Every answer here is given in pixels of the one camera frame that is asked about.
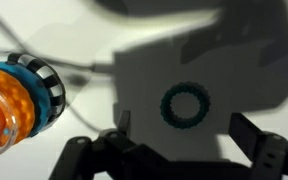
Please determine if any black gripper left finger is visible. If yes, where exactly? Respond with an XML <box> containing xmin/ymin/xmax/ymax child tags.
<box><xmin>48</xmin><ymin>109</ymin><xmax>172</xmax><ymax>180</ymax></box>

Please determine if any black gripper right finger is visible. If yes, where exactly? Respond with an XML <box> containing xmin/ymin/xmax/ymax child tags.
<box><xmin>228</xmin><ymin>112</ymin><xmax>288</xmax><ymax>180</ymax></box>

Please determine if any dark green toothed ring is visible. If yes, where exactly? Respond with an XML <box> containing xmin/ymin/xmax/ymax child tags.
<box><xmin>159</xmin><ymin>81</ymin><xmax>212</xmax><ymax>130</ymax></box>

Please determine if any blue toothed ring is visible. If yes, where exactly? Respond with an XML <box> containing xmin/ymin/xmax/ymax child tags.
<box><xmin>0</xmin><ymin>61</ymin><xmax>52</xmax><ymax>138</ymax></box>

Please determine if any clear plastic ring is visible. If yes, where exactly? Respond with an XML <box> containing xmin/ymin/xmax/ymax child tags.
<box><xmin>0</xmin><ymin>81</ymin><xmax>20</xmax><ymax>160</ymax></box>

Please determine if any orange beaded ring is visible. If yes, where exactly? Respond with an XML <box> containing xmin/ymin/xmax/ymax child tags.
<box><xmin>0</xmin><ymin>66</ymin><xmax>36</xmax><ymax>146</ymax></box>

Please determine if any large black white striped ring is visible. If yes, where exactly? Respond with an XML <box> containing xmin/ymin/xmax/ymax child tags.
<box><xmin>0</xmin><ymin>52</ymin><xmax>67</xmax><ymax>129</ymax></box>

